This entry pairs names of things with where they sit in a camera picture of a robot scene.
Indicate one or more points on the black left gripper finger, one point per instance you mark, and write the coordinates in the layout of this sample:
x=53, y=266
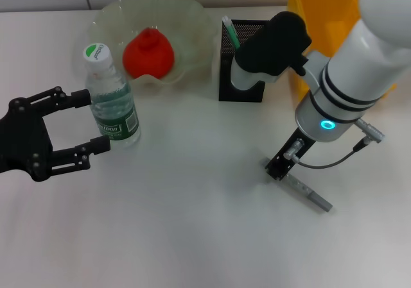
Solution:
x=77, y=159
x=64, y=98

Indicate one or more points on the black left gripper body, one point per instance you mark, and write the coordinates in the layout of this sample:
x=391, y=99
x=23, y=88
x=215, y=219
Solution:
x=22, y=137

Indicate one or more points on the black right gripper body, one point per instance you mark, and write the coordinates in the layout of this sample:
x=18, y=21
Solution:
x=277, y=166

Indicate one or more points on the clear water bottle green label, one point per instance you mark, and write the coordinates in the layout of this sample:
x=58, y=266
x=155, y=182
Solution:
x=112, y=108

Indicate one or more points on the grey marker pen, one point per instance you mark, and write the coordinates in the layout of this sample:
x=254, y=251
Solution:
x=318, y=201

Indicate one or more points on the orange fruit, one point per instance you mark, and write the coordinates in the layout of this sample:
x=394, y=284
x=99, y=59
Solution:
x=149, y=55

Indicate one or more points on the green utility knife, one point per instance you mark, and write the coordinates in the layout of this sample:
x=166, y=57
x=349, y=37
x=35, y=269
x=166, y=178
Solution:
x=232, y=33

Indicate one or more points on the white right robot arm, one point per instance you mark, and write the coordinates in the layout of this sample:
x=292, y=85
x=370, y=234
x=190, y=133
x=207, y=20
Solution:
x=359, y=76

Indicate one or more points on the black mesh pen holder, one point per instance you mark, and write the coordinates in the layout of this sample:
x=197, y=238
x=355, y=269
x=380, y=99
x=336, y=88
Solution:
x=224, y=89

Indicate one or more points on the green glass fruit plate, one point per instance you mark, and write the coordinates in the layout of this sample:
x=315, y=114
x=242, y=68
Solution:
x=189, y=31

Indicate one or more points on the yellow plastic bin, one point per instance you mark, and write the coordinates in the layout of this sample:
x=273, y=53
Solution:
x=321, y=15

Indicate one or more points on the right wrist camera housing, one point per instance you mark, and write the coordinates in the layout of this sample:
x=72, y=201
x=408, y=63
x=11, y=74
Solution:
x=273, y=50

